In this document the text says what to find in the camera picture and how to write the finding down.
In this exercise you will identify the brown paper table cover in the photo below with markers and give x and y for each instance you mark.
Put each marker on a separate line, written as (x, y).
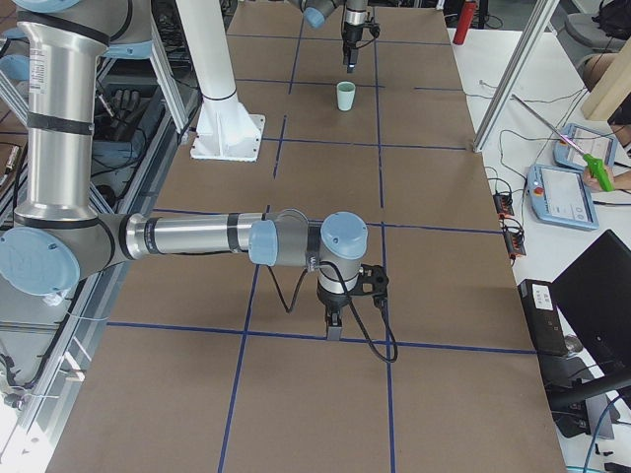
(201, 370)

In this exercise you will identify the near blue teach pendant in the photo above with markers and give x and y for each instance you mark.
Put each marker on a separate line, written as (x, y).
(559, 197)

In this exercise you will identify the red bottle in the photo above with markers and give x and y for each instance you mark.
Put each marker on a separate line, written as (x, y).
(465, 19)

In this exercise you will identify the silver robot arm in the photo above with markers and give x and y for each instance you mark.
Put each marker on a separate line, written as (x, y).
(354, 19)
(59, 240)

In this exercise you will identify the wooden board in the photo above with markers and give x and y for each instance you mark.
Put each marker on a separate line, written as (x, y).
(607, 77)

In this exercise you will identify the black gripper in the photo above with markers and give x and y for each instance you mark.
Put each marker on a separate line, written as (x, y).
(330, 301)
(352, 35)

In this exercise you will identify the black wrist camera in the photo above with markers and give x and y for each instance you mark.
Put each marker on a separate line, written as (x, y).
(373, 27)
(372, 281)

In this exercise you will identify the blue teach pendant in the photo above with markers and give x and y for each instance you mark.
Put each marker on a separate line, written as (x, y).
(598, 144)
(559, 197)

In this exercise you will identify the black computer box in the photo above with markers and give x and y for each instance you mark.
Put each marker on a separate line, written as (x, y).
(542, 318)

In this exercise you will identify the near green paper cup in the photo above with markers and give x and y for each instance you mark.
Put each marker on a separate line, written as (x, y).
(345, 95)

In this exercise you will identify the aluminium frame post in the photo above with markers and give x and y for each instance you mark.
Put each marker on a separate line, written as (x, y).
(534, 29)

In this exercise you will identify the far blue teach pendant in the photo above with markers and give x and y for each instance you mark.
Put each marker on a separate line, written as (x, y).
(598, 144)

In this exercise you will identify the white camera pole base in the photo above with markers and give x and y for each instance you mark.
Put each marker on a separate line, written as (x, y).
(225, 130)

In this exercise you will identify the black monitor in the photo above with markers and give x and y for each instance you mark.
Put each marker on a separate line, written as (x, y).
(593, 294)

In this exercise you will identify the green handled grabber stick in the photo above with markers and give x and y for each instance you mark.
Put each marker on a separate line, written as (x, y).
(595, 165)

